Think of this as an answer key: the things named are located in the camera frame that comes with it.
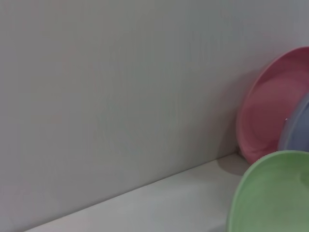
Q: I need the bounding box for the green round plate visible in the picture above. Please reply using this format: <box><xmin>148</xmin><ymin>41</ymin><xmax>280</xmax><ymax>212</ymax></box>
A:
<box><xmin>226</xmin><ymin>150</ymin><xmax>309</xmax><ymax>232</ymax></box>

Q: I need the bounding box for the pink round plate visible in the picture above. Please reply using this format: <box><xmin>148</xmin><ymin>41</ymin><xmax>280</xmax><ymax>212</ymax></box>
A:
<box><xmin>236</xmin><ymin>46</ymin><xmax>309</xmax><ymax>165</ymax></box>

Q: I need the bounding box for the purple round plate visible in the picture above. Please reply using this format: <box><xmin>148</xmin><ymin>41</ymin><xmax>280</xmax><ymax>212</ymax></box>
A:
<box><xmin>278</xmin><ymin>93</ymin><xmax>309</xmax><ymax>153</ymax></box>

